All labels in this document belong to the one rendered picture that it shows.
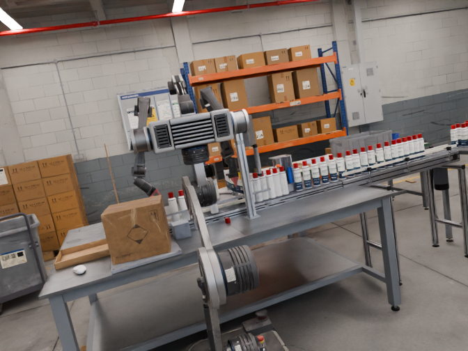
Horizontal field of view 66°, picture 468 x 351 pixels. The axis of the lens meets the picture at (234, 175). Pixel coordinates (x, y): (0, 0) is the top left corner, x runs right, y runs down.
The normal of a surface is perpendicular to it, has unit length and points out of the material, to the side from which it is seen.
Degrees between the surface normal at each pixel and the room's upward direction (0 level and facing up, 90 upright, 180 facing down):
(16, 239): 94
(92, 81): 90
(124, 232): 90
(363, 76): 90
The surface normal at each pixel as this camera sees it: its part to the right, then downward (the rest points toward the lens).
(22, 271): 0.54, 0.10
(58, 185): 0.32, 0.09
